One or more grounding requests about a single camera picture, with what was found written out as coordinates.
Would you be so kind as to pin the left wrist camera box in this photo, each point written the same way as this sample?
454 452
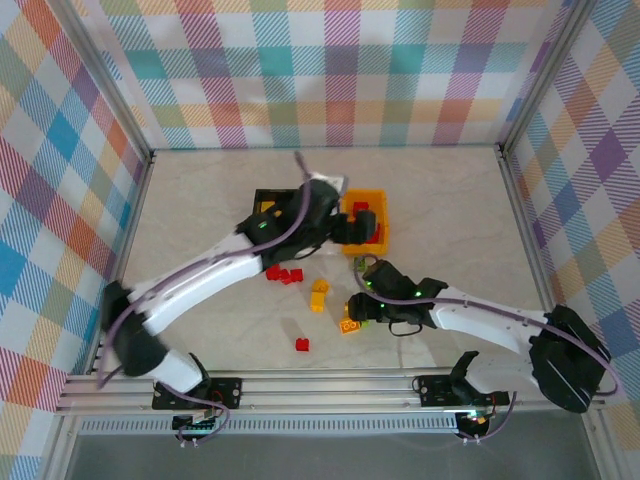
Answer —
332 180

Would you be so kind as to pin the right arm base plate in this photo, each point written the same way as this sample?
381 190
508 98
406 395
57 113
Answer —
435 392

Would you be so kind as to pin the yellow lego brick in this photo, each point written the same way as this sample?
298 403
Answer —
349 326
346 312
317 301
267 206
320 286

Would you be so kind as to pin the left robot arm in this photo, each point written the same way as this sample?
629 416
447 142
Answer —
200 280

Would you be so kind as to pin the aluminium frame leg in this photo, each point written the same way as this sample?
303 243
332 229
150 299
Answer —
55 450
602 445

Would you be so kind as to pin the black plastic bin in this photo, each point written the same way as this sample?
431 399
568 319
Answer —
280 196

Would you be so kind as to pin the long green lego brick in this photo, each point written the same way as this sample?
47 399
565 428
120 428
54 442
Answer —
359 262

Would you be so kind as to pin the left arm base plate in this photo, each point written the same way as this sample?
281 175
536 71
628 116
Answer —
225 392

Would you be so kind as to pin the aluminium mounting rail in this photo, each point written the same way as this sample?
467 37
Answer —
325 392

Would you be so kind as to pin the orange plastic bin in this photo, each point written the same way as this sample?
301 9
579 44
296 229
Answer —
376 200

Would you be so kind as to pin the aluminium table side rail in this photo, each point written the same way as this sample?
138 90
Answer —
526 225
130 235

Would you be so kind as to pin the aluminium frame post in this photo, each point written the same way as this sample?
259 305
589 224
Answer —
107 85
545 75

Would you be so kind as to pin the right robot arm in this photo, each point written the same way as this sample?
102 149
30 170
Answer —
480 320

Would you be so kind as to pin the red lego brick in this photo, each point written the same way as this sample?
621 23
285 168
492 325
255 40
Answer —
285 276
301 345
361 206
381 232
297 275
272 273

